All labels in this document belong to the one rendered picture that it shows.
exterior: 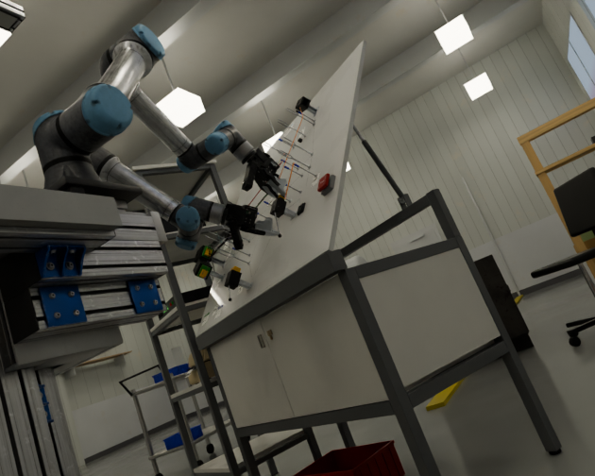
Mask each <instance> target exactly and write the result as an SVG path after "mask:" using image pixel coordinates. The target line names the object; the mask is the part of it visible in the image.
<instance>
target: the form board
mask: <svg viewBox="0 0 595 476"><path fill-rule="evenodd" d="M365 52H366V41H365V40H362V42H361V43H360V44H359V45H358V46H357V47H356V49H355V50H354V51H353V52H352V53H351V54H350V56H349V57H348V58H347V59H346V60H345V62H344V63H343V64H342V65H341V66H340V67H339V68H338V70H337V71H336V72H335V73H334V74H333V75H332V77H331V78H330V79H329V80H328V81H327V83H326V84H325V85H324V86H323V87H322V88H321V90H320V91H319V92H318V93H317V94H316V95H315V96H314V98H313V99H312V100H311V102H310V105H311V106H312V107H314V108H318V107H319V108H318V111H317V113H316V116H315V117H314V115H313V114H312V113H310V112H309V111H307V110H305V111H304V112H303V114H305V115H306V116H308V117H310V118H311V119H313V120H315V125H314V126H313V124H311V123H309V122H308V121H306V120H304V119H302V118H301V117H299V116H298V117H297V118H296V119H295V120H294V121H293V122H292V123H291V125H292V124H293V123H294V124H293V128H294V129H296V130H298V131H299V132H301V131H302V130H303V129H304V128H305V130H304V134H307V135H306V137H305V138H304V136H303V135H302V136H301V137H300V138H301V139H303V140H302V142H301V143H300V142H298V137H299V133H297V132H296V131H294V130H293V129H292V130H291V131H290V132H289V133H288V134H287V135H286V136H285V138H287V139H289V140H290V141H292V142H293V141H294V143H295V144H296V145H298V146H300V147H302V148H303V149H305V150H307V151H309V152H311V153H313V152H314V154H313V156H312V157H311V154H309V153H307V152H306V151H304V150H302V149H300V148H298V147H296V146H295V148H294V149H293V147H292V148H291V146H290V145H289V144H288V143H290V144H293V143H292V142H290V141H288V140H286V139H285V138H284V139H283V135H284V132H285V131H286V130H287V129H288V128H289V127H288V128H287V129H286V130H285V131H284V132H283V133H282V135H281V136H280V139H283V140H284V141H286V142H288V143H287V144H286V142H285V143H284V142H281V141H280V140H277V141H276V142H275V143H274V144H273V145H272V147H274V148H276V149H278V150H279V151H281V150H282V151H284V152H286V153H289V151H290V153H289V155H291V156H292V157H293V158H294V159H296V160H298V161H300V162H303V163H305V164H306V165H308V166H310V165H311V168H310V169H309V168H308V167H307V166H305V165H303V164H301V163H299V162H297V161H295V160H292V159H288V158H287V161H286V157H284V156H283V155H282V153H281V154H280V153H278V152H279V151H277V150H275V149H273V148H271V147H270V148H269V149H268V150H267V152H266V153H267V154H268V155H270V158H272V159H273V160H274V161H275V162H276V161H278V164H280V163H281V165H280V168H279V169H278V170H277V172H276V174H278V175H280V176H279V178H280V179H286V180H287V183H286V184H287V185H288V181H289V178H290V174H291V170H289V169H286V168H284V167H283V166H287V167H289V168H290V169H292V166H291V165H289V164H287V163H285V162H281V159H282V160H283V159H284V161H286V162H288V163H290V164H292V162H294V163H295V164H297V165H299V166H300V167H302V168H304V169H306V170H308V171H309V172H311V173H313V174H315V175H317V174H318V173H319V172H320V175H319V179H318V183H319V180H320V179H321V178H322V177H324V176H325V175H326V174H327V173H328V174H330V175H335V176H336V177H335V183H334V188H333V190H331V191H330V192H329V193H328V194H327V195H325V196H323V195H322V194H321V192H318V191H317V188H318V183H317V184H316V185H315V186H313V187H312V183H313V178H314V175H312V174H310V173H308V172H306V171H304V170H303V169H301V168H299V169H298V170H297V169H296V168H295V167H293V170H294V171H295V172H297V173H299V174H301V175H302V174H303V177H301V176H300V175H298V174H296V173H295V172H293V171H292V175H291V178H290V182H289V186H291V187H293V188H295V189H297V190H299V191H302V193H301V194H300V193H299V192H298V191H296V190H294V189H292V188H290V187H288V191H287V197H286V198H287V199H292V201H291V203H289V201H288V200H286V199H285V200H284V201H286V202H287V203H286V207H285V208H287V209H289V210H291V211H293V212H296V211H297V210H298V206H299V205H301V204H302V203H304V202H305V208H304V212H303V213H301V214H300V215H297V216H296V217H294V218H293V219H292V220H290V219H291V217H288V216H286V215H284V214H283V215H282V216H281V217H280V218H278V217H277V220H278V224H279V229H280V234H281V238H279V237H278V235H275V236H266V235H258V234H253V233H249V232H244V231H241V230H240V234H241V235H242V237H244V238H246V239H248V240H250V243H249V242H248V241H247V240H245V239H243V238H242V239H243V242H244V248H243V249H239V250H240V251H243V252H245V253H246V254H250V256H249V257H248V255H246V254H244V253H242V252H240V251H237V250H234V249H232V248H233V247H234V245H233V244H231V243H229V245H230V247H227V248H226V249H225V250H226V251H227V252H230V251H231V254H235V256H234V257H236V258H239V259H241V260H243V261H246V262H250V265H248V264H247V263H244V262H242V261H240V260H237V259H235V258H233V257H231V255H229V256H230V257H231V258H228V259H227V260H226V262H225V265H224V267H223V268H222V266H221V265H218V266H217V269H216V272H217V273H219V274H222V275H224V274H225V273H226V276H225V278H224V279H223V281H222V282H221V279H218V278H217V277H214V279H213V283H212V288H211V291H210V294H209V297H208V300H207V304H206V307H205V310H204V314H203V316H202V319H201V323H200V326H199V329H198V332H197V336H196V337H198V336H199V335H200V334H202V333H203V332H206V331H207V330H209V329H210V328H212V327H213V326H215V325H216V324H218V323H219V322H221V321H222V320H224V319H225V318H227V317H228V316H230V315H232V314H233V313H235V312H236V311H238V310H240V309H241V308H243V307H244V306H246V305H247V304H248V303H249V302H251V301H252V300H254V299H255V298H257V297H259V296H260V295H262V294H263V293H265V292H266V291H268V290H269V289H271V288H273V287H274V286H276V285H277V284H279V283H280V282H282V281H284V280H285V279H287V278H288V277H290V276H291V275H293V274H294V273H296V272H297V271H299V269H301V268H302V267H304V266H306V265H307V264H309V263H311V262H312V261H314V260H315V259H317V258H318V257H320V256H321V255H323V254H324V253H326V252H328V251H333V249H334V243H335V236H336V231H337V225H338V219H339V213H340V207H341V201H342V195H343V189H344V183H345V177H346V172H347V165H348V159H349V149H350V142H351V136H352V131H353V124H354V118H355V112H356V107H357V100H358V94H359V89H360V83H361V76H362V71H363V65H364V59H365ZM306 116H304V115H303V117H304V118H305V119H307V120H309V121H311V122H312V123H313V122H314V121H312V120H311V119H309V118H307V117H306ZM301 119H302V121H301ZM300 122H301V124H300ZM299 124H300V127H299ZM291 125H290V126H291ZM305 126H306V127H305ZM298 127H299V128H298ZM296 135H297V136H296ZM295 136H296V138H295ZM294 139H295V140H294ZM293 146H294V144H293ZM290 148H291V150H290ZM289 155H287V156H288V157H289V158H292V157H291V156H289ZM282 156H283V157H282ZM284 164H285V165H284ZM282 168H283V170H282ZM281 170H282V173H281ZM311 187H312V188H311ZM260 190H261V189H260V187H259V186H258V184H257V183H256V182H255V180H254V181H253V186H252V188H251V189H250V190H249V191H245V190H242V188H241V192H240V194H239V197H238V201H237V204H236V205H240V206H243V205H248V204H249V203H250V202H251V200H252V199H253V198H254V197H255V196H256V197H255V198H254V199H253V201H252V202H251V203H250V205H251V204H252V207H256V206H257V205H258V203H259V202H260V201H261V200H262V199H263V197H264V196H265V195H266V193H265V192H264V191H263V190H261V191H260ZM259 191H260V192H259ZM258 192H259V193H258ZM271 197H272V196H270V195H267V197H265V198H264V200H263V201H262V202H261V204H260V205H259V206H258V207H257V208H258V213H259V214H261V215H263V216H265V217H271V218H272V224H273V230H275V231H277V232H279V231H278V227H277V222H276V217H275V216H274V215H272V214H270V211H271V207H272V206H269V207H268V208H267V204H265V203H264V201H266V202H268V201H269V200H270V199H271ZM250 205H249V206H250ZM265 217H262V216H260V215H257V218H256V220H255V223H256V222H257V221H258V220H261V221H264V220H265V219H266V218H265ZM234 248H235V247H234ZM234 266H237V267H239V268H241V271H240V273H242V275H241V279H240V280H243V281H247V282H249V283H252V282H253V283H252V287H251V288H250V289H248V290H247V289H246V288H244V287H243V291H242V293H240V294H239V295H238V296H237V294H238V290H239V285H238V287H237V288H235V289H234V290H232V289H229V288H228V287H225V286H224V285H225V281H226V278H227V275H228V273H229V272H230V270H231V269H232V268H233V267H234ZM219 280H220V282H219V285H218V288H217V289H216V290H214V288H215V285H216V283H217V282H218V281H219ZM229 291H230V295H229ZM229 298H231V301H229ZM217 304H218V306H217V308H218V307H219V306H221V305H222V304H223V308H222V311H221V315H220V316H218V317H217V318H216V319H214V318H215V314H214V315H213V316H212V314H213V308H214V307H215V306H216V305H217ZM208 312H210V314H209V318H208V321H207V323H206V324H204V325H203V326H202V323H203V319H204V316H205V315H206V314H207V313H208ZM201 326H202V327H201Z"/></svg>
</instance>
